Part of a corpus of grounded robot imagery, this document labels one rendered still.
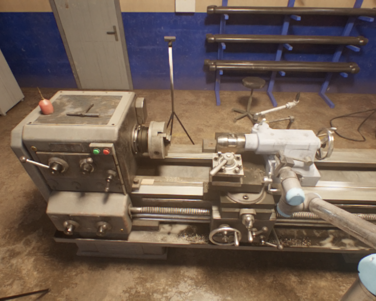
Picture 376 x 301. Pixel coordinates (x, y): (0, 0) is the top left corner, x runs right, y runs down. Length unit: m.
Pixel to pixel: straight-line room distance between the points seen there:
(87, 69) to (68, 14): 0.91
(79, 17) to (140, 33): 1.00
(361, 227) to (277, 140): 0.65
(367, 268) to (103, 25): 4.40
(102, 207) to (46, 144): 0.51
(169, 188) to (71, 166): 0.62
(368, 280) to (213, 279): 1.39
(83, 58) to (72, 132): 3.56
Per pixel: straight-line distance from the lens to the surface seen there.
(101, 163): 1.42
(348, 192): 1.87
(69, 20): 4.75
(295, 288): 2.32
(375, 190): 2.02
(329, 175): 2.13
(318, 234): 2.14
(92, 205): 1.65
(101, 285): 2.27
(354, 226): 1.23
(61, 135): 1.42
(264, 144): 1.52
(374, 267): 0.98
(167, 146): 1.55
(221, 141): 1.51
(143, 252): 2.21
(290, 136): 1.61
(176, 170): 1.85
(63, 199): 1.74
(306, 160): 1.63
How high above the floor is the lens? 2.05
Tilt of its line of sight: 41 degrees down
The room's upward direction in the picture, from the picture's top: straight up
